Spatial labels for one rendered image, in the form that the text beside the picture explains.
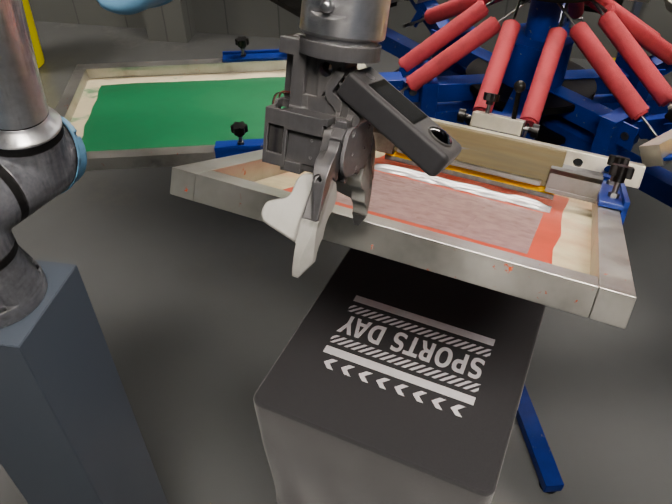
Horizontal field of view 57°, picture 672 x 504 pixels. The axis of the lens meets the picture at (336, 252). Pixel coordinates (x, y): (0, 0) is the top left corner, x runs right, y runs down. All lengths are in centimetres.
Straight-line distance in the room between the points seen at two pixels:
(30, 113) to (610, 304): 78
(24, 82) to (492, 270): 66
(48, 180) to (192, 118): 99
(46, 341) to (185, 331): 154
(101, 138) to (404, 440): 125
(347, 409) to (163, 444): 123
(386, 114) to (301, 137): 8
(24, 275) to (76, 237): 213
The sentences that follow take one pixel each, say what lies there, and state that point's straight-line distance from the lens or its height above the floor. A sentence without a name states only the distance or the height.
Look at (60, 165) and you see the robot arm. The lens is 103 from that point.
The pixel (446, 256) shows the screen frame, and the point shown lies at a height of 142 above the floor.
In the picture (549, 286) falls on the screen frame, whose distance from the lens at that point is 72.
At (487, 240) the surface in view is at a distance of 91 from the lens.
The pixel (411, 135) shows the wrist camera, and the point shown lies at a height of 163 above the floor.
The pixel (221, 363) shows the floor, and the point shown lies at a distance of 245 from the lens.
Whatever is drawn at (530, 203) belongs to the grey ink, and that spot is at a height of 120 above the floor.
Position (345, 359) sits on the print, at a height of 95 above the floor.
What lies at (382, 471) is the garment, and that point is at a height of 89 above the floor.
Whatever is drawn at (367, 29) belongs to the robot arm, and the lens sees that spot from 54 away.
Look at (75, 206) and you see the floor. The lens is 338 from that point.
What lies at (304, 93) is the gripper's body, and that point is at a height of 164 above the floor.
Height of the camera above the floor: 190
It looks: 42 degrees down
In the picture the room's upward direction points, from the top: straight up
